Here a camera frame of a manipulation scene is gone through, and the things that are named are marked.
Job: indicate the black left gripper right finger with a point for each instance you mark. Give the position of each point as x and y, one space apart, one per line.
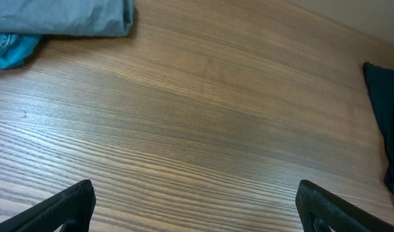
321 210

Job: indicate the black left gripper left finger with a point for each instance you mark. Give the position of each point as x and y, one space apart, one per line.
70 210

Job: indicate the grey shorts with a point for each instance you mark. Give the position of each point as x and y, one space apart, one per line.
112 18

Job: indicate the black shirt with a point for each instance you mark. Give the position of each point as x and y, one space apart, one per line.
380 84

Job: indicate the folded blue denim jeans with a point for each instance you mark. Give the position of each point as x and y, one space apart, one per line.
15 48

